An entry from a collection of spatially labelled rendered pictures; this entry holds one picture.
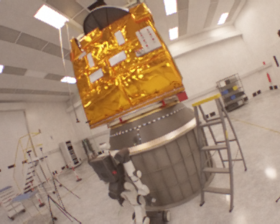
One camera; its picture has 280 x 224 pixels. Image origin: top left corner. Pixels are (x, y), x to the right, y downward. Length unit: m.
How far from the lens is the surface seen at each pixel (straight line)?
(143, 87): 2.01
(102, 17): 3.33
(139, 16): 2.53
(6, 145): 8.28
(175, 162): 1.95
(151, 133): 1.86
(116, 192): 1.40
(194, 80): 7.66
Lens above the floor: 1.60
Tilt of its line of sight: 3 degrees up
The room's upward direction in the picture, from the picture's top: 21 degrees counter-clockwise
